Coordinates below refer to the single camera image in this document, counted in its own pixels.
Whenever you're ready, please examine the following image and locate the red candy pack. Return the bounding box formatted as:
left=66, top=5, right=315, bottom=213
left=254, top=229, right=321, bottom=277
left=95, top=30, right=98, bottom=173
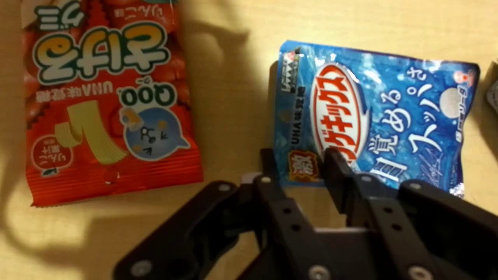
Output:
left=21, top=0, right=206, bottom=209

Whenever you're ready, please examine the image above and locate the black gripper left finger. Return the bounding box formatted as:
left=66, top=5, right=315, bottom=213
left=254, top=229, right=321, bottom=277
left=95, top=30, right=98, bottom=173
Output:
left=112, top=147, right=333, bottom=280

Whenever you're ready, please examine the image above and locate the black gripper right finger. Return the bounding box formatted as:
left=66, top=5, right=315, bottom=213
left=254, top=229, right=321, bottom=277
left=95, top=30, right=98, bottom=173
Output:
left=324, top=147, right=498, bottom=280

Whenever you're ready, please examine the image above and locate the blue candy pack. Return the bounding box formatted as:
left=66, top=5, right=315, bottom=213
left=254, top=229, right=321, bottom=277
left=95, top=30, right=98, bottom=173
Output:
left=273, top=39, right=481, bottom=199

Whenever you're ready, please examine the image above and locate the dark small packet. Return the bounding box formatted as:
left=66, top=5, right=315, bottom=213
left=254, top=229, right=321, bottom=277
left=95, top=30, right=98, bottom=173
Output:
left=484, top=61, right=498, bottom=114

